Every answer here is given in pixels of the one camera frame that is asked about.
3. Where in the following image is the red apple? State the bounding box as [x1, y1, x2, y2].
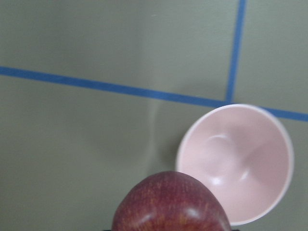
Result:
[111, 171, 231, 231]

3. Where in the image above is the pink bowl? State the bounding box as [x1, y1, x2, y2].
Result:
[176, 104, 294, 226]

